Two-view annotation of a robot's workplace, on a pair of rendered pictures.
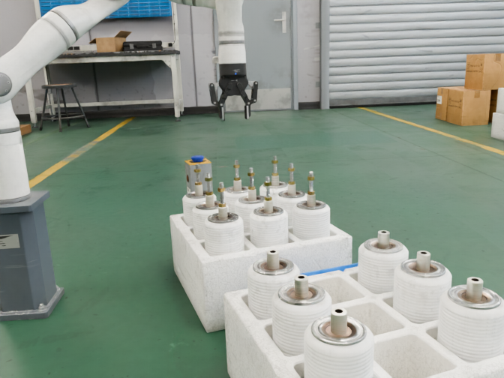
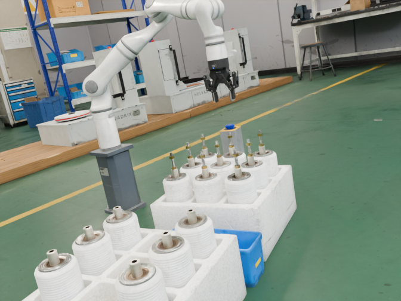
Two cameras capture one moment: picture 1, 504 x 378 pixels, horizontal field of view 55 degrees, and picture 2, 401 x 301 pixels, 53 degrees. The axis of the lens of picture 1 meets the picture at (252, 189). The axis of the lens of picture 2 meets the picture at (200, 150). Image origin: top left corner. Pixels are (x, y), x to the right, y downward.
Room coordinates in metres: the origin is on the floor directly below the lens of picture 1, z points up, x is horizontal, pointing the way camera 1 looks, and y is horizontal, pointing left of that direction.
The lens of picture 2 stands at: (0.34, -0.99, 0.66)
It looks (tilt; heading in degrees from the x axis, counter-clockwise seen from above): 14 degrees down; 49
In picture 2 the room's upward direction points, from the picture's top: 11 degrees counter-clockwise
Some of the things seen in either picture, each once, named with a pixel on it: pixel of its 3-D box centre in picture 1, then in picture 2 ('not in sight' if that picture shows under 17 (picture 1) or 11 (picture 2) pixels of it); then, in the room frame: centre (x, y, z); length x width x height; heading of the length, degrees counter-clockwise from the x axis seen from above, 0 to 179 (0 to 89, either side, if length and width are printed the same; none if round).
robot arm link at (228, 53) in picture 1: (230, 52); (218, 49); (1.40, 0.04, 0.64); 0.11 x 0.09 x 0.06; 13
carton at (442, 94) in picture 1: (456, 103); not in sight; (4.69, -1.99, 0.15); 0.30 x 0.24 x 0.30; 92
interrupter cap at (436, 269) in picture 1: (422, 268); (167, 245); (0.79, -0.30, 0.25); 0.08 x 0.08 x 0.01
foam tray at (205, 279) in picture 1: (254, 255); (227, 206); (1.27, 0.00, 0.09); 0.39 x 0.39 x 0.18; 20
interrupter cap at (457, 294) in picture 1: (473, 297); (137, 274); (0.68, -0.33, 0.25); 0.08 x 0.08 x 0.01
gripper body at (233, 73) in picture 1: (232, 78); (219, 70); (1.38, 0.04, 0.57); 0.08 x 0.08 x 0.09
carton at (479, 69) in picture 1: (487, 71); not in sight; (4.38, -2.11, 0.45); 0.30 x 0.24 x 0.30; 5
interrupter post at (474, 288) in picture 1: (474, 289); (136, 269); (0.68, -0.33, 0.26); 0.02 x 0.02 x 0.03
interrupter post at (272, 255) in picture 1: (273, 259); (118, 212); (0.82, -0.03, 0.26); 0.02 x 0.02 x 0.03
